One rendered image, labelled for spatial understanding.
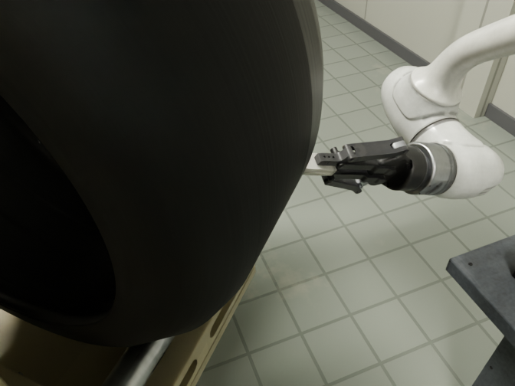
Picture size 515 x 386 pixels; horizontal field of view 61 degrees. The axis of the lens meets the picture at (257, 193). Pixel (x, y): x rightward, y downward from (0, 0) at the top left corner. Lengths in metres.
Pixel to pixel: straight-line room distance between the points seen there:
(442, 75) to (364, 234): 1.21
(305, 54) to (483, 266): 0.78
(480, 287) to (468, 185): 0.30
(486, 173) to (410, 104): 0.18
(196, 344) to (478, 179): 0.53
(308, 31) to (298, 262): 1.48
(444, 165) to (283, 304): 1.08
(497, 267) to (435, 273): 0.82
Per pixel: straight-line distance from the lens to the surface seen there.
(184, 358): 0.65
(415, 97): 0.86
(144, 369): 0.60
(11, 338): 0.84
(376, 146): 0.67
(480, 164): 0.83
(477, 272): 1.08
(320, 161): 0.63
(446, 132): 0.85
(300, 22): 0.41
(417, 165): 0.73
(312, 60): 0.43
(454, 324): 1.79
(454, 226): 2.11
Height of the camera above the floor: 1.44
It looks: 42 degrees down
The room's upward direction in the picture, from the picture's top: 3 degrees counter-clockwise
